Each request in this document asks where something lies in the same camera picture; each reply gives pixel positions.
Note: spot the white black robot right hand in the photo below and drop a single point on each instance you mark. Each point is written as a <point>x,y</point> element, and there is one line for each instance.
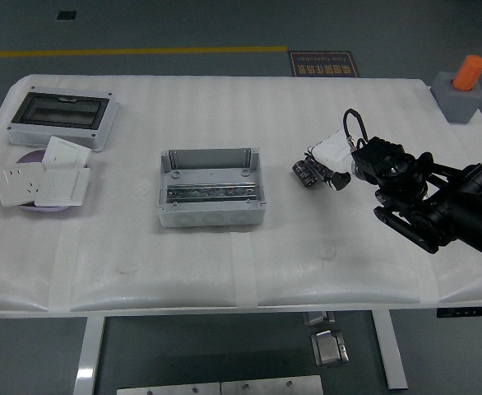
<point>333,152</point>

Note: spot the black cylindrical battery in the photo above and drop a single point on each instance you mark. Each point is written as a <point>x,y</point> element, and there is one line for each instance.
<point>302,173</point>

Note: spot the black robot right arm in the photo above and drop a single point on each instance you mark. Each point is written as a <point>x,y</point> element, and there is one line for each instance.
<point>450,205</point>

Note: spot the open grey junction box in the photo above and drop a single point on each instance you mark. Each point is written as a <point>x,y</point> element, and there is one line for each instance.
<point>210,205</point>

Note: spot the grey box with dark cover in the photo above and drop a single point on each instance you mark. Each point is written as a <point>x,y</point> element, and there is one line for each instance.
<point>60,109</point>

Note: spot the dark floor sign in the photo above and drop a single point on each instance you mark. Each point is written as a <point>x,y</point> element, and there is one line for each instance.
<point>323,63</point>

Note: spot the white foam mat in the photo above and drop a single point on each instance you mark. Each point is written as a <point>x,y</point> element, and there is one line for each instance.
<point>224,115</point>

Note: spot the grey block holder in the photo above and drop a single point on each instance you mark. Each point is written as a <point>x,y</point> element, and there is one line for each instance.
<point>459,105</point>

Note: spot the orange cylinder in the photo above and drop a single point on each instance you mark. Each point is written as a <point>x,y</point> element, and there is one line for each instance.
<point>469,72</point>

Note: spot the white table leg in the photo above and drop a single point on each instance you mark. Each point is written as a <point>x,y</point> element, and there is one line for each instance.
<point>89,354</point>
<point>391,354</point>

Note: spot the black table control panel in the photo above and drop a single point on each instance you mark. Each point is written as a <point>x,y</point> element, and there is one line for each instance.
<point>471,312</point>

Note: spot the grey metal plate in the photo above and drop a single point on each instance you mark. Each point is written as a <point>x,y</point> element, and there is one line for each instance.
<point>167,389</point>
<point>272,386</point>

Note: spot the black floor hatch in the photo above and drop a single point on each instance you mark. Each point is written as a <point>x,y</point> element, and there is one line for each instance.
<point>66,15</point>

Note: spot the purple plate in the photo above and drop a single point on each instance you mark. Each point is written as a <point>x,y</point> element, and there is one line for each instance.
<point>31,158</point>

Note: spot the small silver metal bracket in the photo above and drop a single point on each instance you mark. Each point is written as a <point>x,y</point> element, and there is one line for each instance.
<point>317,319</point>

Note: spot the large silver metal bracket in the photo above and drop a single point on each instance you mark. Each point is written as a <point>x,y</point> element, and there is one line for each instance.
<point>329,349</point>

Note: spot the white wall switch panel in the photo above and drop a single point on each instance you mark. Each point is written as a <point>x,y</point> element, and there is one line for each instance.
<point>64,187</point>
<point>66,152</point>

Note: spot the white wall socket panel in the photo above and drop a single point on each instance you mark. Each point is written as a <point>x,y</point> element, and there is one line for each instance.
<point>17,185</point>

